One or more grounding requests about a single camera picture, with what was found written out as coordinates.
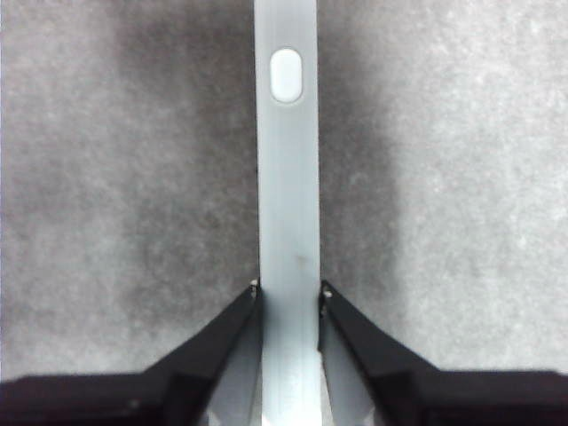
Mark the grey handled sponge cup brush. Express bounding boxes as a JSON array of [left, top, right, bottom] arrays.
[[253, 0, 323, 426]]

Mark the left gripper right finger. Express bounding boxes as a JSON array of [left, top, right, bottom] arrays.
[[317, 279, 568, 426]]

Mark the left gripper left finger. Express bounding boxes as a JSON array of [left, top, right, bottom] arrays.
[[0, 279, 264, 426]]

